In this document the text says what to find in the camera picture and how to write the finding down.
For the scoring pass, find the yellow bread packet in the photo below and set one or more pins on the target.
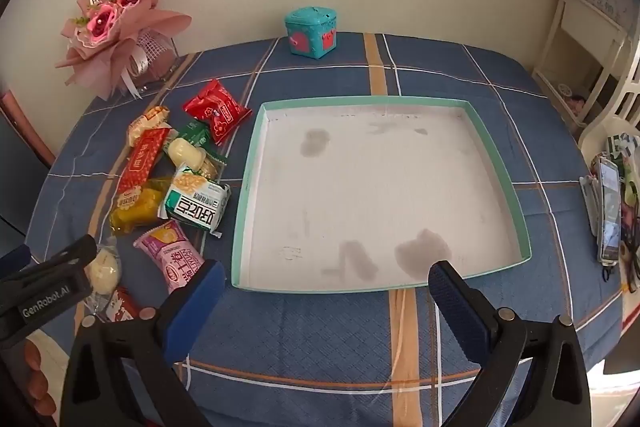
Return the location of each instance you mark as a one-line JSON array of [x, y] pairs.
[[137, 207]]

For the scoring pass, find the grey flat packet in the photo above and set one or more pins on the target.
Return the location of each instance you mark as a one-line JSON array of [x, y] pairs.
[[590, 207]]

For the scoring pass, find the dark green snack packet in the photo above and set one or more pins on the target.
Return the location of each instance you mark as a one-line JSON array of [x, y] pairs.
[[195, 132]]

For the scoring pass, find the long red snack packet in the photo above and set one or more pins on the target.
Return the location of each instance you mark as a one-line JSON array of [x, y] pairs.
[[142, 162]]

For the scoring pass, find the white wooden shelf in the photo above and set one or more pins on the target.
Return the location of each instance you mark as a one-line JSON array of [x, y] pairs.
[[575, 22]]

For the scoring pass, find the red flower-print snack packet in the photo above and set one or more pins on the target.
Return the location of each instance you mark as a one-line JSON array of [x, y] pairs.
[[217, 109]]

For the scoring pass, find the beige swiss roll packet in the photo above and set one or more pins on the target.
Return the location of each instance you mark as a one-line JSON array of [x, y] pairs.
[[147, 122]]

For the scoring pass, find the teal toy box with hearts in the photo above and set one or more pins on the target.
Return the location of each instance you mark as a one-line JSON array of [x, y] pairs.
[[310, 32]]

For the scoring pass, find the white jelly cup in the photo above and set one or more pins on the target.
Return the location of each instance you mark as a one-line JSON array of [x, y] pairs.
[[182, 152]]

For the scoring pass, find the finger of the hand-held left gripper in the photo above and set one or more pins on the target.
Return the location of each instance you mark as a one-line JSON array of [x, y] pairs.
[[15, 259], [50, 292]]

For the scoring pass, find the smartphone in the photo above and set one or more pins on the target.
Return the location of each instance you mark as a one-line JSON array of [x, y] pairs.
[[610, 207]]

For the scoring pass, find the person's left hand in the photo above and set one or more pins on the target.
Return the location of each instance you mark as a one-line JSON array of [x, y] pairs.
[[41, 382]]

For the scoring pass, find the pink swiss roll packet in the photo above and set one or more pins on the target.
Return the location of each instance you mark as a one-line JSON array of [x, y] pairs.
[[170, 257]]

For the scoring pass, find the clear acrylic box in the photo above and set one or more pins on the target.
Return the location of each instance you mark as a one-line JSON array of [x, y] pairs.
[[160, 57]]

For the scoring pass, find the blue plaid tablecloth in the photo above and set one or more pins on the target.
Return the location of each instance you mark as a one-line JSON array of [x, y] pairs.
[[300, 347]]

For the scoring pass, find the pink flower bouquet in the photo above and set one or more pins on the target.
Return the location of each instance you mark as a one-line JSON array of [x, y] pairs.
[[105, 19]]

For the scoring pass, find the small red white packet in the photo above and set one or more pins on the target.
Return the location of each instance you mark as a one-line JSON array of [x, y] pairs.
[[122, 307]]

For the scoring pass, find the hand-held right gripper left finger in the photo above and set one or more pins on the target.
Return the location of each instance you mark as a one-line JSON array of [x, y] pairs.
[[197, 302]]

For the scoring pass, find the clear-wrapped white steamed bun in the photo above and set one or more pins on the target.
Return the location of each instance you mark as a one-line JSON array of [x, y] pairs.
[[105, 274]]

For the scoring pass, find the teal-rimmed white cardboard tray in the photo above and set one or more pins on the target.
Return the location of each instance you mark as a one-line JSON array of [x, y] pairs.
[[375, 182]]

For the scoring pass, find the green and white snack packet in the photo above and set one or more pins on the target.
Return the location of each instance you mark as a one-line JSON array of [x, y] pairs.
[[192, 204]]

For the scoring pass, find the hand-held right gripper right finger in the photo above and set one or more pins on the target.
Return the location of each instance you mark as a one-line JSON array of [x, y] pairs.
[[457, 302]]

